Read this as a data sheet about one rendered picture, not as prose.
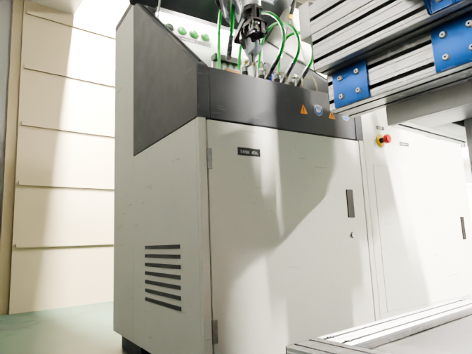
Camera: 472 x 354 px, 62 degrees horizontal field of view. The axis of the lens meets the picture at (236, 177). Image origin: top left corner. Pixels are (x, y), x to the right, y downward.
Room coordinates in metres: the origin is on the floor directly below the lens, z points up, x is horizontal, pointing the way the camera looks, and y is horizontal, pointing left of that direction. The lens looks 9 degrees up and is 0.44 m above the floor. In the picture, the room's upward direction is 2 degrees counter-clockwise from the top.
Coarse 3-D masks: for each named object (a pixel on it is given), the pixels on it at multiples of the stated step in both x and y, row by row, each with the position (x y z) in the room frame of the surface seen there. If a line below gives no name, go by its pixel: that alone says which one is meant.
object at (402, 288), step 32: (288, 32) 1.78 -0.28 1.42; (384, 128) 1.53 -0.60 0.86; (384, 160) 1.52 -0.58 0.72; (416, 160) 1.63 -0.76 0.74; (448, 160) 1.77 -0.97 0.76; (384, 192) 1.51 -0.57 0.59; (416, 192) 1.62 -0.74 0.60; (448, 192) 1.75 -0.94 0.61; (384, 224) 1.50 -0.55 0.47; (416, 224) 1.60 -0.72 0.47; (448, 224) 1.73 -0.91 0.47; (384, 256) 1.49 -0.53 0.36; (416, 256) 1.59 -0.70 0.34; (448, 256) 1.71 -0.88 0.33; (384, 288) 1.48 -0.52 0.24; (416, 288) 1.58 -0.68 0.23; (448, 288) 1.70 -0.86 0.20
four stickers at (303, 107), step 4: (300, 104) 1.29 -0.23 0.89; (304, 104) 1.30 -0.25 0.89; (300, 108) 1.29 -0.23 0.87; (304, 108) 1.30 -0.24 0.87; (316, 108) 1.33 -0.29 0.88; (320, 108) 1.34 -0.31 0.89; (328, 108) 1.37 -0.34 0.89; (300, 112) 1.29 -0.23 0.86; (304, 112) 1.30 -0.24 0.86; (316, 112) 1.33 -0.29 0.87; (320, 112) 1.34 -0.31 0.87; (328, 112) 1.36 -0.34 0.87; (328, 116) 1.36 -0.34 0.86; (332, 116) 1.37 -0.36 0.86; (344, 116) 1.41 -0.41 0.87; (348, 120) 1.42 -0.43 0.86
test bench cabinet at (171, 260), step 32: (192, 128) 1.11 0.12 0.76; (160, 160) 1.32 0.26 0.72; (192, 160) 1.12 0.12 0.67; (160, 192) 1.33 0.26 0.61; (192, 192) 1.12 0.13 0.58; (160, 224) 1.33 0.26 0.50; (192, 224) 1.12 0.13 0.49; (160, 256) 1.32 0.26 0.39; (192, 256) 1.13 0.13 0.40; (160, 288) 1.33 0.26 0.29; (192, 288) 1.13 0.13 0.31; (160, 320) 1.34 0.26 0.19; (192, 320) 1.14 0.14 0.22; (160, 352) 1.34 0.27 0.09; (192, 352) 1.14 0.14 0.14
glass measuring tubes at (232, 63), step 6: (216, 54) 1.70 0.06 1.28; (222, 54) 1.72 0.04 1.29; (216, 60) 1.71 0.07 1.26; (222, 60) 1.72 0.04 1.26; (228, 60) 1.73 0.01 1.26; (234, 60) 1.75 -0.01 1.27; (216, 66) 1.71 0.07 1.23; (222, 66) 1.73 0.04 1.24; (228, 66) 1.75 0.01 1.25; (234, 66) 1.78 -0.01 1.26
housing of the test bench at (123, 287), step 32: (128, 32) 1.63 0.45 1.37; (128, 64) 1.63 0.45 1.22; (128, 96) 1.63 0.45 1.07; (128, 128) 1.63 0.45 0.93; (128, 160) 1.62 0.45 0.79; (128, 192) 1.62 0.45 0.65; (128, 224) 1.62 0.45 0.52; (128, 256) 1.62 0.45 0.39; (128, 288) 1.62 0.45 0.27; (128, 320) 1.62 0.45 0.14
